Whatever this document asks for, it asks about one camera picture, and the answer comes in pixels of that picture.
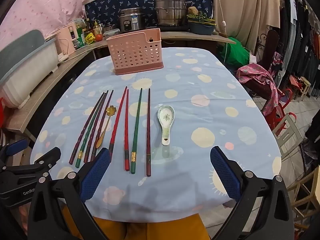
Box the light wooden stool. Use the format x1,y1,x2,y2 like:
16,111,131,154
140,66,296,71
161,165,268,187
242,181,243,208
287,166,320,231

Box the green and white package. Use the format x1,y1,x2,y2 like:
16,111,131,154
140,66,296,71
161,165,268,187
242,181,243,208
74,19,87,49

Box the row of hanging clothes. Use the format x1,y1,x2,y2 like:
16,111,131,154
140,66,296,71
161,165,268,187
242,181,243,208
276,0,320,92

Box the clear lidded food container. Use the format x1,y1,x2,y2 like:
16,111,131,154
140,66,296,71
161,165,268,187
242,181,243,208
103,28,120,39

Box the green bag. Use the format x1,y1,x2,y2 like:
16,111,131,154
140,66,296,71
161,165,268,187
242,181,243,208
219,37,251,67

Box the blue planter with plants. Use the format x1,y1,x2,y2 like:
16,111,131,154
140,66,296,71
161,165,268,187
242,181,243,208
186,11,217,36

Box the pink kitchen appliance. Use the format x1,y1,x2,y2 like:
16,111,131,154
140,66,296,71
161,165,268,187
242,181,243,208
55,22,77,56

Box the maroon chopstick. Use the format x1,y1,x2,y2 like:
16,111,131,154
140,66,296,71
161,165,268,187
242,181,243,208
146,88,151,177
69,92,105,165
83,91,110,163
90,90,114,162

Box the pink dotted sheet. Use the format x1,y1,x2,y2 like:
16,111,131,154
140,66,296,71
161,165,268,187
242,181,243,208
0,0,96,53

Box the navy floral cloth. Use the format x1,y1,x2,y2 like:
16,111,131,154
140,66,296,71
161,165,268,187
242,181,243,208
84,0,213,30

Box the white floral ceramic spoon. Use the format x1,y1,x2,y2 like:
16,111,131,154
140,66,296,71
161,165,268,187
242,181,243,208
157,105,175,146

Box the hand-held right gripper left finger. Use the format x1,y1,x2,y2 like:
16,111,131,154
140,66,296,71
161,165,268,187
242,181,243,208
27,148,112,240

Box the grey wooden chair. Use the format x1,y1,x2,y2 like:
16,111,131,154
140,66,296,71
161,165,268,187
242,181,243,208
272,113,305,156

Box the blue planet print tablecloth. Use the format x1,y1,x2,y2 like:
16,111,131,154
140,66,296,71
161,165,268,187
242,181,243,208
30,47,282,222

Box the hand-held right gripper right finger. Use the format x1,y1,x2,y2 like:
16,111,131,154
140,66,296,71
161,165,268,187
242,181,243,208
209,146,295,240

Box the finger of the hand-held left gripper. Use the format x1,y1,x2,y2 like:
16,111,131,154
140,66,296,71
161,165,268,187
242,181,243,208
0,147,62,181
0,139,30,165

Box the dark ornate chair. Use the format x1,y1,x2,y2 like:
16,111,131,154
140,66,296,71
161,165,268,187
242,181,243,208
256,29,280,68

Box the pink perforated utensil basket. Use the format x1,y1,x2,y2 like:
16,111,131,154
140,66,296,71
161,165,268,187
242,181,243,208
106,28,164,75

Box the pink floral cloth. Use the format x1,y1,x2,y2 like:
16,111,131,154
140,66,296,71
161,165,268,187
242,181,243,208
236,63,280,117

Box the beige curtain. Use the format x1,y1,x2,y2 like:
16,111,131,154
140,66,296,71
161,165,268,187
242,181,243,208
212,0,281,53

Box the orange trousers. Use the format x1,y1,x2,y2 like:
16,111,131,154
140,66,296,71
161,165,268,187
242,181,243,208
62,203,211,240

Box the stainless steel steamer pot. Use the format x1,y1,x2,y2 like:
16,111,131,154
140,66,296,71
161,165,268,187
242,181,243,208
154,0,193,27

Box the red chopstick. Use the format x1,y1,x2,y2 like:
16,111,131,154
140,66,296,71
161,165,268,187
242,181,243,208
108,87,127,154
124,89,130,171

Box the gold flower-shaped spoon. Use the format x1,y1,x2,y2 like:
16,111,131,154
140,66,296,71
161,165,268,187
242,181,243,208
96,106,117,148

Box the silver rice cooker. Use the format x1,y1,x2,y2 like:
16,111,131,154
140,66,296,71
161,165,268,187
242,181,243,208
118,7,146,32

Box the white tub with blue lid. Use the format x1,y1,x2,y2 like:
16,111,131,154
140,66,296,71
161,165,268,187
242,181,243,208
0,29,60,108

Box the green chopstick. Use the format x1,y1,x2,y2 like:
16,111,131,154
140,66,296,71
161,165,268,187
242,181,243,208
130,88,143,174
75,91,108,168

